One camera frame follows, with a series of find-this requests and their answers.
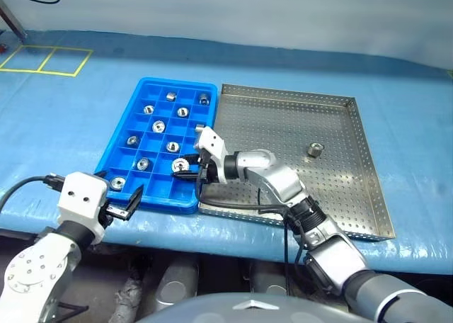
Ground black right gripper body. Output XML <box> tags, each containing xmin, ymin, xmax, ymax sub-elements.
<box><xmin>195</xmin><ymin>152</ymin><xmax>221</xmax><ymax>185</ymax></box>

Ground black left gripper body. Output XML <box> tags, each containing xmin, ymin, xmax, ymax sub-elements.
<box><xmin>100</xmin><ymin>202</ymin><xmax>129</xmax><ymax>229</ymax></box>

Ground blue compartment tray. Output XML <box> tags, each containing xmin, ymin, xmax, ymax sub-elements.
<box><xmin>94</xmin><ymin>76</ymin><xmax>219</xmax><ymax>215</ymax></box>

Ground blue table cover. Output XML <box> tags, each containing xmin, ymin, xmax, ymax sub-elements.
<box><xmin>0</xmin><ymin>28</ymin><xmax>453</xmax><ymax>267</ymax></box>

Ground dark grey rounded shape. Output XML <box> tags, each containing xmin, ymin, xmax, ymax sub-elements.
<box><xmin>155</xmin><ymin>257</ymin><xmax>200</xmax><ymax>313</ymax></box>
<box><xmin>247</xmin><ymin>264</ymin><xmax>288</xmax><ymax>296</ymax></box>

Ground perforated metal tray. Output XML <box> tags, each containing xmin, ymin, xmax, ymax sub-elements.
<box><xmin>197</xmin><ymin>83</ymin><xmax>396</xmax><ymax>243</ymax></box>

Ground metal nut on metal tray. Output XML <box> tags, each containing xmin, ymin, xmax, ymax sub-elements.
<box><xmin>306</xmin><ymin>142</ymin><xmax>326</xmax><ymax>160</ymax></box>

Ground grey rounded robot chest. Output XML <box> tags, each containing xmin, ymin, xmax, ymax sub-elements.
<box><xmin>136</xmin><ymin>292</ymin><xmax>355</xmax><ymax>323</ymax></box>

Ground white backdrop sheet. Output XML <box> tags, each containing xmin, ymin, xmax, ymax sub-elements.
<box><xmin>0</xmin><ymin>0</ymin><xmax>453</xmax><ymax>71</ymax></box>

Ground grey metal stand leg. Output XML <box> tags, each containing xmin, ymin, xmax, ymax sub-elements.
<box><xmin>0</xmin><ymin>0</ymin><xmax>28</xmax><ymax>40</ymax></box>

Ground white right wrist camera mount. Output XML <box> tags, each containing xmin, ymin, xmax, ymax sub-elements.
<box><xmin>193</xmin><ymin>126</ymin><xmax>228</xmax><ymax>184</ymax></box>

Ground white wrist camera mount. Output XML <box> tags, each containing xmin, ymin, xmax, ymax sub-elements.
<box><xmin>193</xmin><ymin>126</ymin><xmax>228</xmax><ymax>184</ymax></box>
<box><xmin>56</xmin><ymin>171</ymin><xmax>111</xmax><ymax>245</ymax></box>

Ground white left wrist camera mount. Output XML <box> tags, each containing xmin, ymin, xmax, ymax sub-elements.
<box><xmin>56</xmin><ymin>171</ymin><xmax>111</xmax><ymax>245</ymax></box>

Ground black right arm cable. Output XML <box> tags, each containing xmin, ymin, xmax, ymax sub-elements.
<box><xmin>195</xmin><ymin>179</ymin><xmax>309</xmax><ymax>267</ymax></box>

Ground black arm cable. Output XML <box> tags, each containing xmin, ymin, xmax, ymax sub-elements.
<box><xmin>0</xmin><ymin>173</ymin><xmax>67</xmax><ymax>214</ymax></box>
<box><xmin>195</xmin><ymin>179</ymin><xmax>309</xmax><ymax>267</ymax></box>

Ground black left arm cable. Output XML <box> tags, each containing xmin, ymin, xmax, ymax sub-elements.
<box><xmin>0</xmin><ymin>173</ymin><xmax>67</xmax><ymax>214</ymax></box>

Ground grey wrapped post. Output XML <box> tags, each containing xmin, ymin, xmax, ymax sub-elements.
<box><xmin>113</xmin><ymin>266</ymin><xmax>143</xmax><ymax>323</ymax></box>

